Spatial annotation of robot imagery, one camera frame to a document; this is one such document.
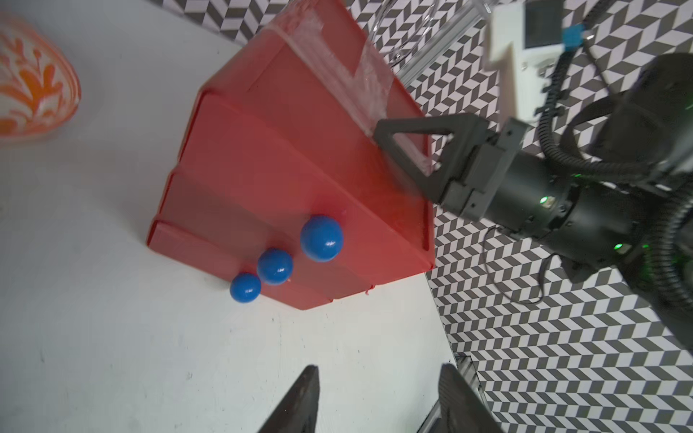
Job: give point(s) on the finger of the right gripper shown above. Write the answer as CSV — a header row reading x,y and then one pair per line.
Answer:
x,y
432,151

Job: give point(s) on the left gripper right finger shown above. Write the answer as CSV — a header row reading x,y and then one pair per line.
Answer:
x,y
461,411

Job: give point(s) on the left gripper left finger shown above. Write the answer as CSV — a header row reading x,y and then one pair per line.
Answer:
x,y
298,410

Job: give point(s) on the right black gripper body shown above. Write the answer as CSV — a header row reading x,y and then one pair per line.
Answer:
x,y
487,175

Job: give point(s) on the red drawer blue knob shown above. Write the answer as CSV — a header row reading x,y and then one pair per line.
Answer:
x,y
322,239

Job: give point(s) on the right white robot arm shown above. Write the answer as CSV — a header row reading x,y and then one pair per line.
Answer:
x,y
638,142

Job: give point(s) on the red drawer cabinet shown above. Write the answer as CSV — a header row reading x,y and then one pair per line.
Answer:
x,y
268,147

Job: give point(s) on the clear tape on cabinet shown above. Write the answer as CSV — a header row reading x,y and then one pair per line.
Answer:
x,y
369,94

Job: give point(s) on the orange patterned bowl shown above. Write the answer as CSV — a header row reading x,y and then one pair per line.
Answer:
x,y
40,89

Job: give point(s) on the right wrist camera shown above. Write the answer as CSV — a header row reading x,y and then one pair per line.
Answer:
x,y
523,42

